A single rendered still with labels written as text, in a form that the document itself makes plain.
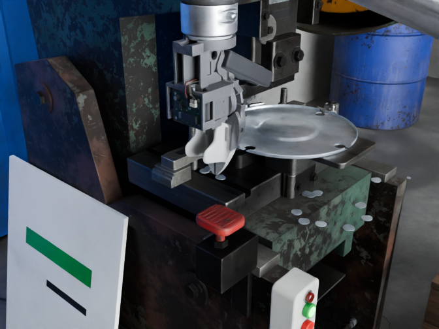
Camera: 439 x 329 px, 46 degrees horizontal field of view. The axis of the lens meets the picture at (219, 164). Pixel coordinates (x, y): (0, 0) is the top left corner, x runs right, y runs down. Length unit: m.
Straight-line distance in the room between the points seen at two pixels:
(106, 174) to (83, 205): 0.11
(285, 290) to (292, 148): 0.28
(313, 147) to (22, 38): 1.34
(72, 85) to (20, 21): 0.90
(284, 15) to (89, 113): 0.48
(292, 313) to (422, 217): 1.58
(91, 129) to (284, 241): 0.50
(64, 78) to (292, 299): 0.69
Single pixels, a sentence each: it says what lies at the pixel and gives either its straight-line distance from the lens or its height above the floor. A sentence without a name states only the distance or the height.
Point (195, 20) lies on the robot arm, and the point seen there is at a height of 1.08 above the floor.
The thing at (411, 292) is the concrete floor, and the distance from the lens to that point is 1.98.
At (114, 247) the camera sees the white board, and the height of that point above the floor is 0.51.
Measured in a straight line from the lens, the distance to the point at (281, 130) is 1.09.
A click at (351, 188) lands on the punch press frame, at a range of 1.20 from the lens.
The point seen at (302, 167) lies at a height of 0.71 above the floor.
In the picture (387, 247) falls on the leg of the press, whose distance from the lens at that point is 1.37.
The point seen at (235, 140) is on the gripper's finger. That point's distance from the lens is 0.75.
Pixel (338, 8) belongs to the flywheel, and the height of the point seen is 0.98.
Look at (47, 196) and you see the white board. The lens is 1.41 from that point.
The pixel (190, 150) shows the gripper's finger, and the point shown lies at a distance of 0.76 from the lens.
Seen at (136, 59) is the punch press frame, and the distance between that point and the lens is 1.16.
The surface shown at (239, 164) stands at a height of 0.71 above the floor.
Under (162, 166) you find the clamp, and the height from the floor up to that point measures 0.73.
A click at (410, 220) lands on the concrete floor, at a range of 2.39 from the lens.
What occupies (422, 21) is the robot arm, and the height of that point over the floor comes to 1.07.
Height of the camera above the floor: 1.20
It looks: 26 degrees down
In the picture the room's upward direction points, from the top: straight up
